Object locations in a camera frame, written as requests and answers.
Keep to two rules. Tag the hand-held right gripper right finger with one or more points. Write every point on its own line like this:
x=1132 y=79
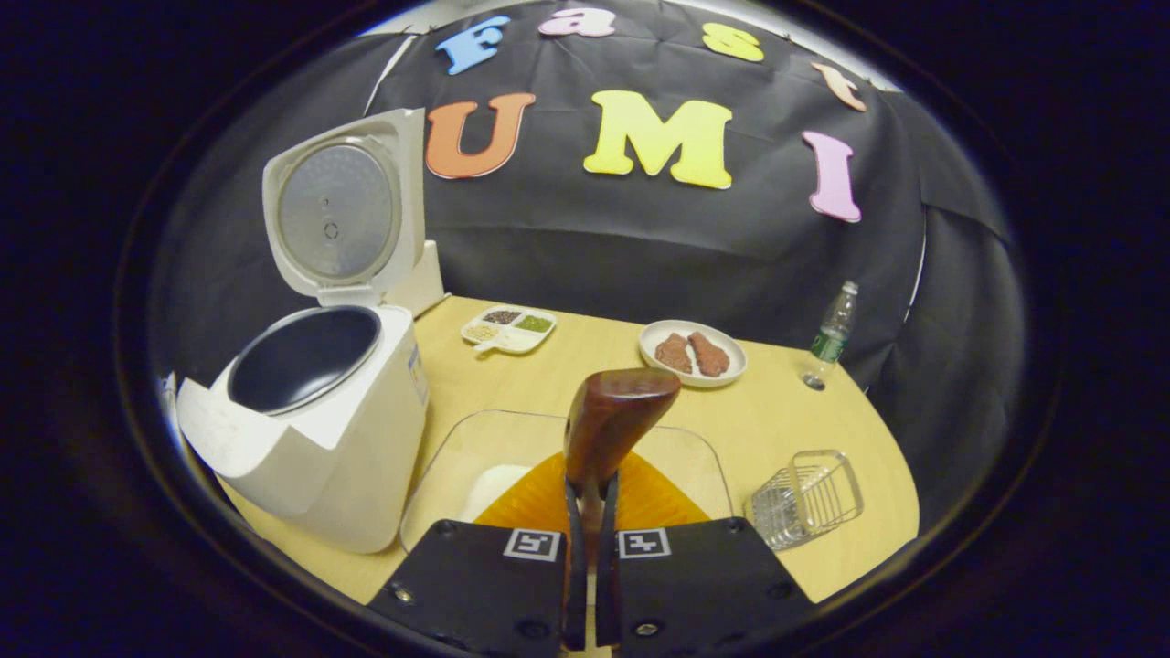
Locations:
x=606 y=594

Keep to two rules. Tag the brown wooden spoon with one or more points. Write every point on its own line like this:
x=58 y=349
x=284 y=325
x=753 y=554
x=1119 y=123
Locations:
x=608 y=420

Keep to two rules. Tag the clear rice container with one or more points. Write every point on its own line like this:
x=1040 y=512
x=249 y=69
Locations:
x=457 y=457

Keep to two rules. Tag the white rice cooker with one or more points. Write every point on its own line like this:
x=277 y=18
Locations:
x=356 y=457

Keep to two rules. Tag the green label plastic bottle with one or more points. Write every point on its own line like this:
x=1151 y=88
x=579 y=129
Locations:
x=834 y=329

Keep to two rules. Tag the brown meat piece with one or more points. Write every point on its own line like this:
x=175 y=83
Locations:
x=709 y=355
x=674 y=353

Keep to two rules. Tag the white round plate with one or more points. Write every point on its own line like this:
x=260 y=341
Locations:
x=731 y=370

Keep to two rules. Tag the white divided condiment tray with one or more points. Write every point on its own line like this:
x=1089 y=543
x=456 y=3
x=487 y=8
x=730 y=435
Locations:
x=516 y=340

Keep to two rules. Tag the black backdrop cloth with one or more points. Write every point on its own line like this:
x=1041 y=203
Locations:
x=640 y=238

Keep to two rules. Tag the white toaster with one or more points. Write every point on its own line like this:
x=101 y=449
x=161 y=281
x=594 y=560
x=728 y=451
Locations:
x=425 y=283

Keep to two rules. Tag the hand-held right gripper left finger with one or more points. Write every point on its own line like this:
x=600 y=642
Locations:
x=574 y=585

